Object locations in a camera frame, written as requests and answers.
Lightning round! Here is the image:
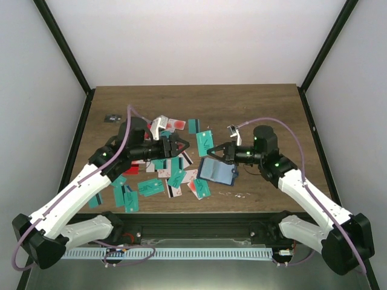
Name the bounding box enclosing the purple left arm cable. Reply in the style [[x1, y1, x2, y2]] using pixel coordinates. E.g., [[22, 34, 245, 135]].
[[11, 104, 149, 271]]

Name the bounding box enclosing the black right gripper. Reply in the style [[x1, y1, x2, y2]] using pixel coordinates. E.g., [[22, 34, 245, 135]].
[[208, 141, 264, 166]]

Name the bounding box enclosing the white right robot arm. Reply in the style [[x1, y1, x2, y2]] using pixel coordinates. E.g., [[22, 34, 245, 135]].
[[189, 125, 375, 275]]

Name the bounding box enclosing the black frame post left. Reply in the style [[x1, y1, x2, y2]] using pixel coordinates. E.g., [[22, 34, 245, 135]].
[[32, 0, 92, 92]]

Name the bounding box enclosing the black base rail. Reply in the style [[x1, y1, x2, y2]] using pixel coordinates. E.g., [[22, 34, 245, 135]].
[[75, 213, 318, 245]]

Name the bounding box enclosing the blue card holder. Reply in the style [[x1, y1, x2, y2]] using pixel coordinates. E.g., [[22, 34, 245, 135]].
[[197, 157, 239, 186]]

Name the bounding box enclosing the teal VIP card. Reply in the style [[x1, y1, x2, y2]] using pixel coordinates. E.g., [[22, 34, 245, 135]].
[[137, 179, 164, 197], [196, 130, 214, 157], [124, 192, 139, 213]]

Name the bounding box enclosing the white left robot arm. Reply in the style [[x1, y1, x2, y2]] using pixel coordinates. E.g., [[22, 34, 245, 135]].
[[11, 117, 190, 269]]

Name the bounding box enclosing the black frame post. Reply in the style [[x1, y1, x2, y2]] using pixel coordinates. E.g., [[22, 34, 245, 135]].
[[301, 0, 359, 90], [32, 0, 92, 92]]

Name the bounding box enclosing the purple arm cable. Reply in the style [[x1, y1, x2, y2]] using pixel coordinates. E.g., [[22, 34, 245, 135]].
[[238, 117, 367, 274], [11, 104, 149, 271]]

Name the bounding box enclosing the black frame post right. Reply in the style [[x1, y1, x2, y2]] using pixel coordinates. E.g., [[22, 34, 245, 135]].
[[301, 0, 359, 90]]

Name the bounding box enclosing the light blue slotted strip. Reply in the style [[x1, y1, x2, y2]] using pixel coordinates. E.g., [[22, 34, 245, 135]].
[[62, 247, 273, 261]]

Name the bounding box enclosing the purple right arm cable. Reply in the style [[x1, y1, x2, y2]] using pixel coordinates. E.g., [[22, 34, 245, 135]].
[[238, 117, 367, 274]]

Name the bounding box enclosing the white red blotch card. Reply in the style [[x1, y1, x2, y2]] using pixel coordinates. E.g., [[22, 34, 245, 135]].
[[166, 118, 186, 132]]

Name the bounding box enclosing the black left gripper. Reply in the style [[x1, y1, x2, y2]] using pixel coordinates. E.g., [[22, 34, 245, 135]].
[[131, 135, 190, 161]]

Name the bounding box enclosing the teal card black stripe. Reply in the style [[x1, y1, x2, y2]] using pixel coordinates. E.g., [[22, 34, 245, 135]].
[[88, 193, 103, 208], [188, 118, 201, 134]]

